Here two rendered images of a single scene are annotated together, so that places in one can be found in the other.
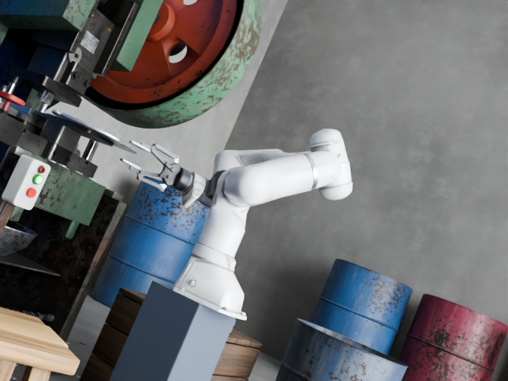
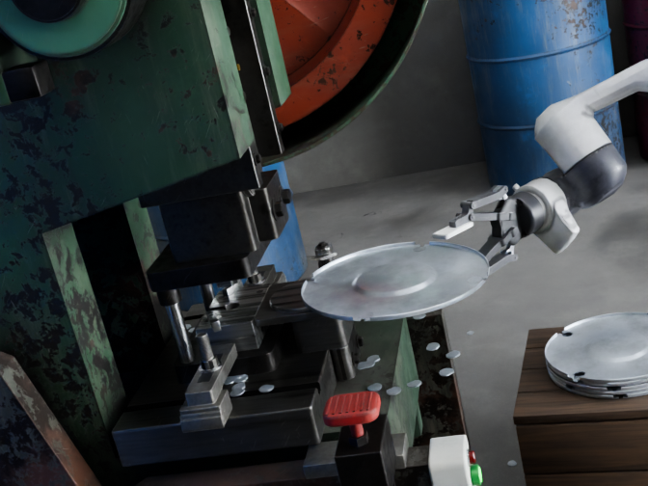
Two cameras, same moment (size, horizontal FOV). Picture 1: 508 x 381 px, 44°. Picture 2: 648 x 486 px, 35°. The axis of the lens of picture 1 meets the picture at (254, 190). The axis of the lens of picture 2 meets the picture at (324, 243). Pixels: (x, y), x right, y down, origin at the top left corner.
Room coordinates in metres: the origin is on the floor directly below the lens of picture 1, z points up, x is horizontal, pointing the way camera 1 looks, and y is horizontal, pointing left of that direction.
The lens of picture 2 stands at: (0.57, 0.95, 1.36)
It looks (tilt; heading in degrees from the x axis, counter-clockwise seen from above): 19 degrees down; 347
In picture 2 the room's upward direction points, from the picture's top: 13 degrees counter-clockwise
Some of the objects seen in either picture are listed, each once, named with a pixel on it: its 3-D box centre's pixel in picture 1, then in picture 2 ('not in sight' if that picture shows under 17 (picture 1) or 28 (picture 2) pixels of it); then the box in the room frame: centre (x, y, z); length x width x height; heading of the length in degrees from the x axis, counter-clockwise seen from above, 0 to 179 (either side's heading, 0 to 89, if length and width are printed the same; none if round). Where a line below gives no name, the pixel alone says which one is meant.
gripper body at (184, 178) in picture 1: (174, 175); (512, 219); (2.11, 0.27, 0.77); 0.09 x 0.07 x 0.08; 117
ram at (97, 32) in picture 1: (77, 47); (215, 147); (2.07, 0.74, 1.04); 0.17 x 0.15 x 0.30; 65
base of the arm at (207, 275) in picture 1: (216, 278); not in sight; (1.71, 0.00, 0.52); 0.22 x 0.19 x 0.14; 54
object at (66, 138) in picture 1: (66, 144); (346, 326); (2.01, 0.61, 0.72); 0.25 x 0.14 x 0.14; 65
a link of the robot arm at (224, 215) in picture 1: (229, 208); not in sight; (1.77, 0.04, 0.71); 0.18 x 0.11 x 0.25; 17
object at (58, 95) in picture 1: (44, 90); (215, 258); (2.09, 0.78, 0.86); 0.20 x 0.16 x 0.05; 155
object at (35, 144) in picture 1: (22, 141); (247, 364); (2.08, 0.77, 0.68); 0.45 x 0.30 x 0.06; 155
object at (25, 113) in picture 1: (34, 119); (237, 318); (2.08, 0.77, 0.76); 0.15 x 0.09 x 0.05; 155
